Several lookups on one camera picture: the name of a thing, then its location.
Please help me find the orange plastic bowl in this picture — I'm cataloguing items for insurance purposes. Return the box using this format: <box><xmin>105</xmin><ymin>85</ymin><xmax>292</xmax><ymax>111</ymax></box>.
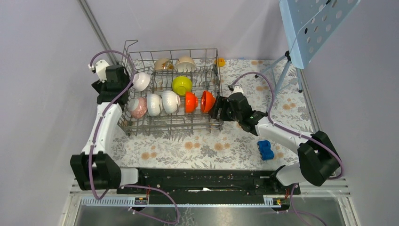
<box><xmin>200</xmin><ymin>90</ymin><xmax>215</xmax><ymax>113</ymax></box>
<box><xmin>185</xmin><ymin>92</ymin><xmax>198</xmax><ymax>113</ymax></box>

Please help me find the white ribbed ceramic bowl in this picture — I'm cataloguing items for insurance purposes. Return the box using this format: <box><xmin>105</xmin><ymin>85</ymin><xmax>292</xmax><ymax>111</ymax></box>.
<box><xmin>162</xmin><ymin>90</ymin><xmax>181</xmax><ymax>114</ymax></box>

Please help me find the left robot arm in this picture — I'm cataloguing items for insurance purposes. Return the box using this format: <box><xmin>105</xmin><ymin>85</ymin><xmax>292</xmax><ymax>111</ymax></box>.
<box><xmin>70</xmin><ymin>65</ymin><xmax>146</xmax><ymax>194</ymax></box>

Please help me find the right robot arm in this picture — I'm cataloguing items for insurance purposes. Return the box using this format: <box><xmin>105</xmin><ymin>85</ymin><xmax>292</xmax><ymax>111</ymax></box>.
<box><xmin>208</xmin><ymin>93</ymin><xmax>342</xmax><ymax>194</ymax></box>

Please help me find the small white ceramic bowl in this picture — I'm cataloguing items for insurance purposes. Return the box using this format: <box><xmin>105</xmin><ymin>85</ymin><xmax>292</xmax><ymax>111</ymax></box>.
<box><xmin>132</xmin><ymin>72</ymin><xmax>151</xmax><ymax>92</ymax></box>

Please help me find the yellow plastic toy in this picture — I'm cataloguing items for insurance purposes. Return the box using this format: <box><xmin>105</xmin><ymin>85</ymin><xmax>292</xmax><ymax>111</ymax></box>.
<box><xmin>214</xmin><ymin>58</ymin><xmax>226</xmax><ymax>67</ymax></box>

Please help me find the floral tablecloth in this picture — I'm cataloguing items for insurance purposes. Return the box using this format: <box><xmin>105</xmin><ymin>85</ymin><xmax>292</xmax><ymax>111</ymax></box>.
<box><xmin>109</xmin><ymin>59</ymin><xmax>314</xmax><ymax>170</ymax></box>

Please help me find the yellow-green plastic bowl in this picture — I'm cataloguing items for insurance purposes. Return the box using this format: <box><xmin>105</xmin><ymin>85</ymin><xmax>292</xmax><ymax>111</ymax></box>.
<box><xmin>172</xmin><ymin>76</ymin><xmax>192</xmax><ymax>97</ymax></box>

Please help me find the beige floral ceramic bowl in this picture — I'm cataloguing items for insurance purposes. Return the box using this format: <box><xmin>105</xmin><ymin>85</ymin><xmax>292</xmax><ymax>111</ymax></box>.
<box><xmin>154</xmin><ymin>58</ymin><xmax>175</xmax><ymax>71</ymax></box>

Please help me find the blue toy car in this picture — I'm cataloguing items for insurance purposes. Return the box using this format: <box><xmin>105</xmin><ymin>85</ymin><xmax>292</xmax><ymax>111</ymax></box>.
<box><xmin>257</xmin><ymin>140</ymin><xmax>274</xmax><ymax>161</ymax></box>

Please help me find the beige ribbed ceramic bowl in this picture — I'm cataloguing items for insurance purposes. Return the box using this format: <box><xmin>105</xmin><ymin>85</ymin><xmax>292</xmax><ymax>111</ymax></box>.
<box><xmin>175</xmin><ymin>56</ymin><xmax>196</xmax><ymax>73</ymax></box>

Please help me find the light blue perforated stand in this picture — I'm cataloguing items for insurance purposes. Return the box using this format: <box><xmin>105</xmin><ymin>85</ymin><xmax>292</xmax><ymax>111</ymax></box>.
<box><xmin>267</xmin><ymin>0</ymin><xmax>359</xmax><ymax>93</ymax></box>

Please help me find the grey wire dish rack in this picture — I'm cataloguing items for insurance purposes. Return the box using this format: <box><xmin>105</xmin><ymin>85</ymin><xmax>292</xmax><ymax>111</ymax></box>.
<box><xmin>118</xmin><ymin>40</ymin><xmax>223</xmax><ymax>135</ymax></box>

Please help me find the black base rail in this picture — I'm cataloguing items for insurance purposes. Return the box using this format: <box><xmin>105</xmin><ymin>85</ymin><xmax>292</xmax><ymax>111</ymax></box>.
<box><xmin>117</xmin><ymin>168</ymin><xmax>302</xmax><ymax>206</ymax></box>

